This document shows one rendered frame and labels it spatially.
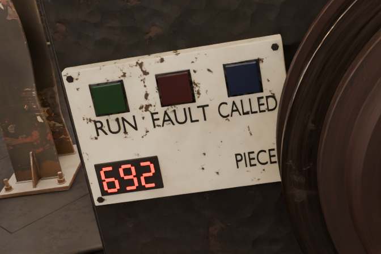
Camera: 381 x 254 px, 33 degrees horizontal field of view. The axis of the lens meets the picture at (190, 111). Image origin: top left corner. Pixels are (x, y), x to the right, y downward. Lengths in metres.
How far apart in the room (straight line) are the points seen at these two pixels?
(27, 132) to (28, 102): 0.17
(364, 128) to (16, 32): 2.87
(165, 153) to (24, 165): 2.87
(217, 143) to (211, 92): 0.07
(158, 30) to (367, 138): 0.29
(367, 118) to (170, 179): 0.29
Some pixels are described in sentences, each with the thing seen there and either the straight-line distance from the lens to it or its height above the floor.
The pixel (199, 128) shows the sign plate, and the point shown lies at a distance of 0.77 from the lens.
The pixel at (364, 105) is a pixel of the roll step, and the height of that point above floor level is 1.20.
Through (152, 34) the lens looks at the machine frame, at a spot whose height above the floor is 1.26.
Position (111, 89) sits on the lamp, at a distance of 0.76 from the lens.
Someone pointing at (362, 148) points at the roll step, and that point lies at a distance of 0.62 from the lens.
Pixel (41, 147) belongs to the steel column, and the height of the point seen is 0.21.
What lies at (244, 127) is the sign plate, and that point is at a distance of 0.77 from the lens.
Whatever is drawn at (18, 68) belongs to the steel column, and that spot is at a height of 0.66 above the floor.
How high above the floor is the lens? 1.43
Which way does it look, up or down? 20 degrees down
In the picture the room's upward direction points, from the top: 11 degrees counter-clockwise
